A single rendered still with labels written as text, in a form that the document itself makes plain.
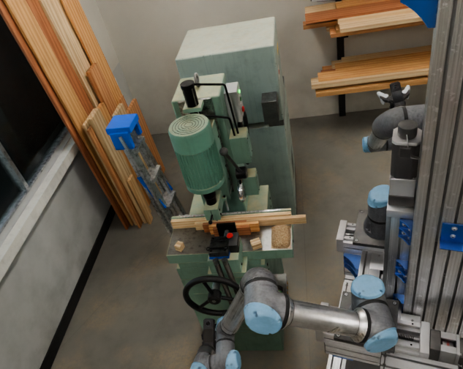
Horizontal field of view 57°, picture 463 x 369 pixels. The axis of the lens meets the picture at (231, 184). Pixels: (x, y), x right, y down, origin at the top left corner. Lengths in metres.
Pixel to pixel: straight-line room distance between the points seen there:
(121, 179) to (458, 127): 2.59
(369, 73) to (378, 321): 2.58
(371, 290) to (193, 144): 0.86
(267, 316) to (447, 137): 0.74
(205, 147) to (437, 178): 0.85
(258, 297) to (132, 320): 1.79
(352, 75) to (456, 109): 2.54
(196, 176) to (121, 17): 2.66
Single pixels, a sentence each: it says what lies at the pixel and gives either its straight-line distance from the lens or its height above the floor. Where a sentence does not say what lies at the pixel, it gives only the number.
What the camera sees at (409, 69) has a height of 0.62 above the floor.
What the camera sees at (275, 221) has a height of 0.93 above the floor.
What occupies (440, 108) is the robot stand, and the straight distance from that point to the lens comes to 1.31.
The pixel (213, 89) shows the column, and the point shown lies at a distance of 1.93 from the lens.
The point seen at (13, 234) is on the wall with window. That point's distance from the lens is 2.77.
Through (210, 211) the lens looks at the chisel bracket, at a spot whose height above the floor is 1.06.
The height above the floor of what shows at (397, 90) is 1.30.
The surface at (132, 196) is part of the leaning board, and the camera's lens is 3.49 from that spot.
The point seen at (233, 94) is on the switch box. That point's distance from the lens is 1.97.
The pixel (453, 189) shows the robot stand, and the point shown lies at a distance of 1.47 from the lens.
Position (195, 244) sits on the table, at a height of 0.90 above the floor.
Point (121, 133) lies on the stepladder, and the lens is 2.64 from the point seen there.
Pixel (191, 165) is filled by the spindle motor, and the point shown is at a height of 1.37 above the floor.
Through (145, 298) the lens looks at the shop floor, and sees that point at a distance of 3.16.
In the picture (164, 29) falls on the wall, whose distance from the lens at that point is 4.18.
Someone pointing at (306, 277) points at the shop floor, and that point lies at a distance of 2.99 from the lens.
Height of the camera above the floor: 2.39
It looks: 39 degrees down
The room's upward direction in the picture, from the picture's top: 14 degrees counter-clockwise
